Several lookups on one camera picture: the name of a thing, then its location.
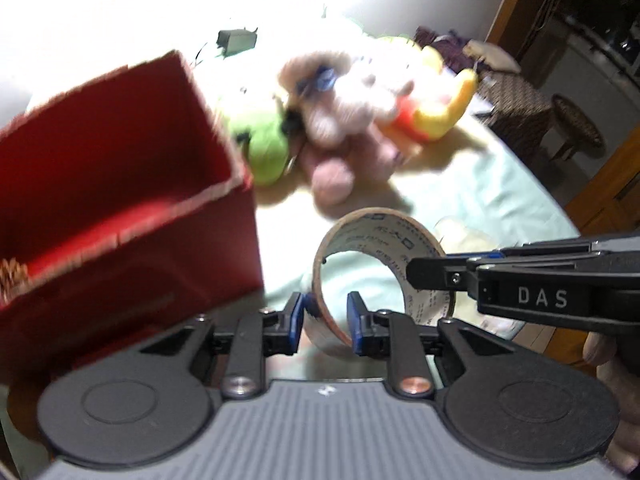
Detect printed packing tape roll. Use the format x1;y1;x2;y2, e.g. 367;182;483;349
303;207;456;358

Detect brown pine cone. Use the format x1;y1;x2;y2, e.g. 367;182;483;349
0;258;28;301

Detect person's right hand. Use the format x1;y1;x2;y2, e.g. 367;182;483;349
582;333;639;474

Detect cartoon bear table cloth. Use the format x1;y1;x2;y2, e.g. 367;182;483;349
188;14;582;380

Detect red cardboard box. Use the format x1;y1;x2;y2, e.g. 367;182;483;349
1;51;262;382

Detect green avocado plush toy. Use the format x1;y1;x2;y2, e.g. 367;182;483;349
224;96;303;186

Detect pink plush rabbit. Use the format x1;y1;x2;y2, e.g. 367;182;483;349
278;50;414;206

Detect yellow orange plush toy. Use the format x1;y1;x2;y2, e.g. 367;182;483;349
378;37;478;148

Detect black power adapter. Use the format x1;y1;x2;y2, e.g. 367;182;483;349
216;29;257;56

